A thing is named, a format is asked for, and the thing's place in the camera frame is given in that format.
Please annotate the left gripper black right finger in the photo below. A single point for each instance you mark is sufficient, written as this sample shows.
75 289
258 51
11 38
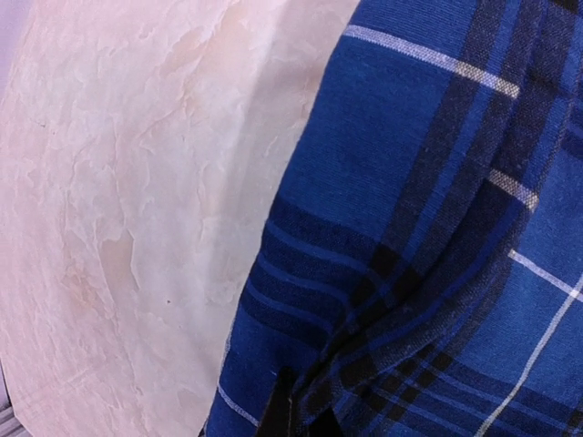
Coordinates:
325 423

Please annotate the blue plaid long sleeve shirt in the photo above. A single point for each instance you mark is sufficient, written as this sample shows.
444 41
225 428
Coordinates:
421 264

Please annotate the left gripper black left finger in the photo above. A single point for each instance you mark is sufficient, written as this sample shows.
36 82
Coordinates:
278 418

